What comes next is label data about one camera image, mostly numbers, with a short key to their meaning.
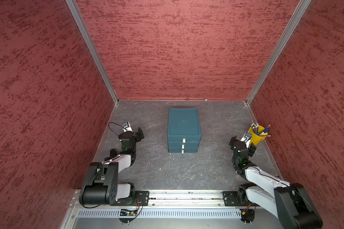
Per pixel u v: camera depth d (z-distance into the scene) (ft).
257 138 2.93
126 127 2.53
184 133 2.49
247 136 2.40
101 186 1.39
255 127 2.79
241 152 2.14
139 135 2.77
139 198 2.60
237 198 2.20
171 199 2.49
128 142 2.26
